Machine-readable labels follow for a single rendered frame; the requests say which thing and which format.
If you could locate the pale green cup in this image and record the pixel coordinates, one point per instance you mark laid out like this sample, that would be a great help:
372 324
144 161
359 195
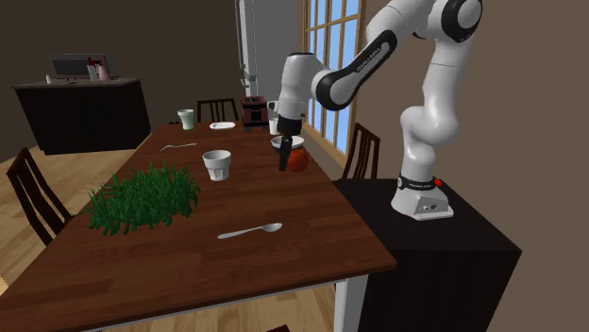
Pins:
186 119

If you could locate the dark wooden chair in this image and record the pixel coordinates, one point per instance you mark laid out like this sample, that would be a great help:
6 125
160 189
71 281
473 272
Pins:
363 154
34 197
216 110

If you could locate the black sideboard with monitor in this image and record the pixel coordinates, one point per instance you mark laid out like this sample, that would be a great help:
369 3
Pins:
83 115

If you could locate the brown wooden dining table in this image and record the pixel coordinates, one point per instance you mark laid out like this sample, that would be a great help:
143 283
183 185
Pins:
257 202

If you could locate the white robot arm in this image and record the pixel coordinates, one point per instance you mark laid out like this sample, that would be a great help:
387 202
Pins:
435 96

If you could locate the white ribbed cup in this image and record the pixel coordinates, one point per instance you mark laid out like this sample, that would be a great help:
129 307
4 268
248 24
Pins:
217 164

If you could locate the small white plate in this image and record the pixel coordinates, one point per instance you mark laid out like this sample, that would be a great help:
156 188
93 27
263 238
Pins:
222 125

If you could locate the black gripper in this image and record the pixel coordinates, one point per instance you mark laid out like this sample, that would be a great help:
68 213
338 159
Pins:
290 125

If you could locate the grey refrigerator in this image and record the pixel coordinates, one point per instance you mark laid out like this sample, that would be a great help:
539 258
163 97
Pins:
267 50

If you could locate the white mug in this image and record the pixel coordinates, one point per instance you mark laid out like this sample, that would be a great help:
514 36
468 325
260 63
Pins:
273 127

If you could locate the green grass plant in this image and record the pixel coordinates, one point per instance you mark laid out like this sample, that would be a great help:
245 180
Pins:
142 200

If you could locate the black robot stand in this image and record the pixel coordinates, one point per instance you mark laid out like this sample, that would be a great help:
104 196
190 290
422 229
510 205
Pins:
441 271

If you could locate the wooden framed window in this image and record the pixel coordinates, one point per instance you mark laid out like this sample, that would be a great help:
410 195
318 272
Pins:
332 69

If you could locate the dark red toaster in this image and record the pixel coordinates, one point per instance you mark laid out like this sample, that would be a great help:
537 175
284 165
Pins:
253 111

